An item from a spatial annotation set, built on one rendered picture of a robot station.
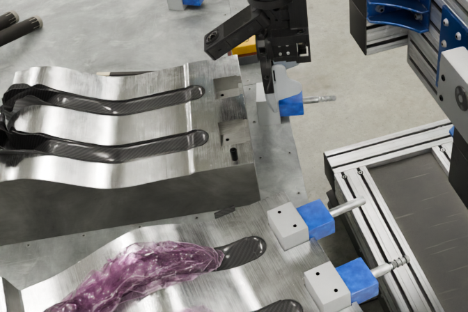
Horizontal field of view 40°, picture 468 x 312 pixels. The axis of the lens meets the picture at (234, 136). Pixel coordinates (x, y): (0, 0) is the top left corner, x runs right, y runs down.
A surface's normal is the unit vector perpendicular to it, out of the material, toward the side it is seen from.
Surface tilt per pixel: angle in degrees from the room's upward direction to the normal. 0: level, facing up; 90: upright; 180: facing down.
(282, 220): 0
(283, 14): 90
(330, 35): 0
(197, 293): 27
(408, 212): 0
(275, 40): 90
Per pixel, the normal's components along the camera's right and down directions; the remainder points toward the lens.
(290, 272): -0.15, -0.72
